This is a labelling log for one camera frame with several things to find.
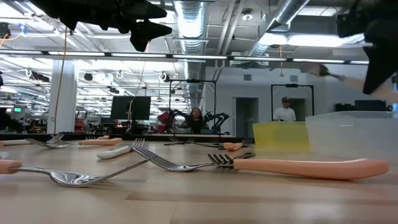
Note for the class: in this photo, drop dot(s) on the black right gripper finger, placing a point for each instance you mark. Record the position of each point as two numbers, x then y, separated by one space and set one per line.
381 68

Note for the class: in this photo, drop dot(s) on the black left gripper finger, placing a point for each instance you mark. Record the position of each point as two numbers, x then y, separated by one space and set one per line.
143 34
149 11

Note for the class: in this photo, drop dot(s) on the dark background robot arm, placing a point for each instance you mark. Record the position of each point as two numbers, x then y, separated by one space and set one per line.
219 119

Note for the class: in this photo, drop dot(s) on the black equipment shelf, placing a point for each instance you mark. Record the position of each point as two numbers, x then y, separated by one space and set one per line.
370 105

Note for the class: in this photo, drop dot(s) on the black monitor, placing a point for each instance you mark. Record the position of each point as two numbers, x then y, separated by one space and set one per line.
130 107

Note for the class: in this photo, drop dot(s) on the bright ceiling light panel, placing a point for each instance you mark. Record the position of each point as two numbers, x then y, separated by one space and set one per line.
311 40

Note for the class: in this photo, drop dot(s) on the clear plastic bin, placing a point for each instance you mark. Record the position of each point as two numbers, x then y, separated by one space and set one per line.
351 137

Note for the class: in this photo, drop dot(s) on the red background machine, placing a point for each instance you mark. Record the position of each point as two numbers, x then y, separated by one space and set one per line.
163 119

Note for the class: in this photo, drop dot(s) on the black ceiling box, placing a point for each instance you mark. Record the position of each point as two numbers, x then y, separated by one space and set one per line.
4 30

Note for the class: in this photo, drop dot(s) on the white building column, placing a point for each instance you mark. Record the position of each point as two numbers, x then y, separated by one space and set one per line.
66 99

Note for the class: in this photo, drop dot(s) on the round ceiling sensor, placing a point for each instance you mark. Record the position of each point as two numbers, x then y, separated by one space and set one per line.
247 16

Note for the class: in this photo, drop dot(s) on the person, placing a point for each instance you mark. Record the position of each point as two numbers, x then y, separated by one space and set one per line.
284 113
196 119

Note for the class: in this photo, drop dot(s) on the yellow plastic bin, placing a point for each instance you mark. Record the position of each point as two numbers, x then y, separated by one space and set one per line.
280 135

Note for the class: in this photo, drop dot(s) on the green exit sign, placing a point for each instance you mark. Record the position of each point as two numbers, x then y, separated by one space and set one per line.
17 109

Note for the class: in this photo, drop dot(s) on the grey door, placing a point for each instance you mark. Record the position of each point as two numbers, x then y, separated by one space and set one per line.
245 115

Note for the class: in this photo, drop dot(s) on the silver spoon in front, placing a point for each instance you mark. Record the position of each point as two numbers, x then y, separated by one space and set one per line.
74 180

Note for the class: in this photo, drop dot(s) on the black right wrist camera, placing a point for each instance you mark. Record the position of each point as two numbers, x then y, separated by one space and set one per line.
351 26

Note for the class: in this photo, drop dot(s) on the black rail with light strips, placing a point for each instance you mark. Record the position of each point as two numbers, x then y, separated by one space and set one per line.
169 56

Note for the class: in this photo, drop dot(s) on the silver ventilation duct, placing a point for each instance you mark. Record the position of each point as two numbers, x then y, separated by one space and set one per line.
191 21
289 11

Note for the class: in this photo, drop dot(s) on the black gantry frame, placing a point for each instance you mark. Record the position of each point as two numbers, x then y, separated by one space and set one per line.
292 85
192 81

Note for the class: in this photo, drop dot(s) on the black metal table frame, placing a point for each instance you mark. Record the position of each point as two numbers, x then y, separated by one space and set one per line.
149 137

